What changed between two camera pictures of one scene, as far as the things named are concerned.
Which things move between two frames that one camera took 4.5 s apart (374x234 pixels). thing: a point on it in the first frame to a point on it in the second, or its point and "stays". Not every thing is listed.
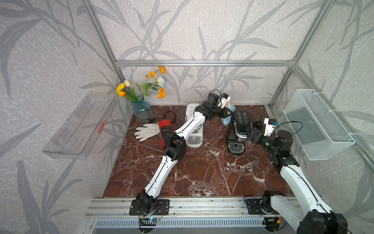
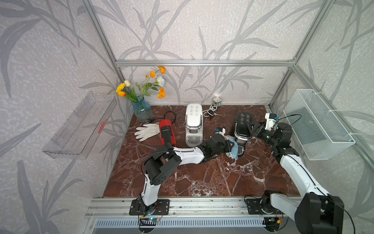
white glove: (145, 132) stays
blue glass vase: (142, 110) stays
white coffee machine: (195, 140) stays
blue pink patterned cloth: (228, 120) to (234, 149)
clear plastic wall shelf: (81, 130) stays
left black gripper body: (217, 111) to (224, 148)
